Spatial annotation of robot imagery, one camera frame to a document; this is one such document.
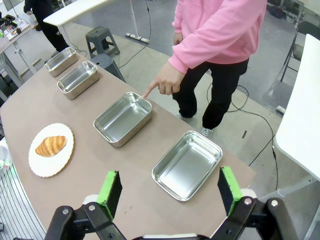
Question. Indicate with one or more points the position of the person's right forearm pink sleeve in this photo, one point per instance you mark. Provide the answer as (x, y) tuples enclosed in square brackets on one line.
[(180, 20)]

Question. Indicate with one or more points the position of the black floor tape strip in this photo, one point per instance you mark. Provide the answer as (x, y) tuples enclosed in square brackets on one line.
[(244, 134)]

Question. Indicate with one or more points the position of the rectangular stainless steel container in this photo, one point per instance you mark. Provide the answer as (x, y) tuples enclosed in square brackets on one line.
[(122, 120), (77, 78), (60, 61), (186, 166)]

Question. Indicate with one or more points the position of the white scalloped gold-rimmed plate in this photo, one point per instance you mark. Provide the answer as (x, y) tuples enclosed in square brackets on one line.
[(50, 166)]

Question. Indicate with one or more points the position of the small white power strip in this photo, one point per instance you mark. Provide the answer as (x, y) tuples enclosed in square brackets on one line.
[(280, 110)]

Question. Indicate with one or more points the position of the black folding chair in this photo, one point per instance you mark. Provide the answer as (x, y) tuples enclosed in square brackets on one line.
[(308, 27)]

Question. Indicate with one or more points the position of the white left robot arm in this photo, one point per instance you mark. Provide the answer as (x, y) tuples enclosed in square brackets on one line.
[(3, 157)]

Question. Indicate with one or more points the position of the bystander in black clothes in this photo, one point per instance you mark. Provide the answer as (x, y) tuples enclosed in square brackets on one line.
[(47, 25)]

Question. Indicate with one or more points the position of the white slatted panel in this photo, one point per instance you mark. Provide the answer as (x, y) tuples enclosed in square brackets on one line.
[(15, 205)]

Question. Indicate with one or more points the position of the long white background table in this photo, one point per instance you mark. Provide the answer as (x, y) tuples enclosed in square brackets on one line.
[(75, 11)]

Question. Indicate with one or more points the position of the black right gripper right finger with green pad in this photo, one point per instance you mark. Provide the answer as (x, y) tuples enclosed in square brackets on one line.
[(231, 190)]

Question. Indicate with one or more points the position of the grey sneaker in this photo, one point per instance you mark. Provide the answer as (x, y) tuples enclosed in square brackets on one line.
[(207, 132), (179, 115)]

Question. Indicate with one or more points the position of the dark grey plastic stool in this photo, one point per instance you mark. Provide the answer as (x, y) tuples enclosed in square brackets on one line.
[(106, 62)]

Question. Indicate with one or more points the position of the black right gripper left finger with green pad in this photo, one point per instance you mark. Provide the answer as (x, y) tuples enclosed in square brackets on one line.
[(107, 197)]

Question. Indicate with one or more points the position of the person in pink hoodie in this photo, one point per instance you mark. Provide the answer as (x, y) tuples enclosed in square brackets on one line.
[(225, 82)]

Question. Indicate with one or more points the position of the golden brown croissant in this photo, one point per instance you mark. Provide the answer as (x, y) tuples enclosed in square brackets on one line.
[(51, 146)]

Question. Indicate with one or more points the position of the person's left hand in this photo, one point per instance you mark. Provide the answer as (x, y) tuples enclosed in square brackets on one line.
[(170, 80)]

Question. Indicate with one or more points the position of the person's right hand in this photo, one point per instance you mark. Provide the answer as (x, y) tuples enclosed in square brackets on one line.
[(178, 38)]

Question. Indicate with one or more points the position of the person's left forearm pink sleeve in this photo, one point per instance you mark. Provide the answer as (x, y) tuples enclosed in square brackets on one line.
[(200, 47)]

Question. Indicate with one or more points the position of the cluttered wooden workbench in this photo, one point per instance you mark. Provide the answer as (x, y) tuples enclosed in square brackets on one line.
[(15, 40)]

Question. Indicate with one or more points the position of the white table with white legs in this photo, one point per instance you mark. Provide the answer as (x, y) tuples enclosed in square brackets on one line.
[(300, 112)]

